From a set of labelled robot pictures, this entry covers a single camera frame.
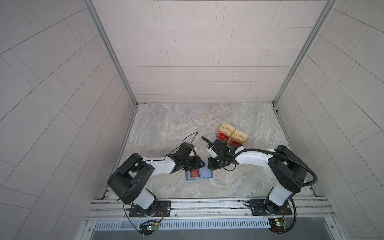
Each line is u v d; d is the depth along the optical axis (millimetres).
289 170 450
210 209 721
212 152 720
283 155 476
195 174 807
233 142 887
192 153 735
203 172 826
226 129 914
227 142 902
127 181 430
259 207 713
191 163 752
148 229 648
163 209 704
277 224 675
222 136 928
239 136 885
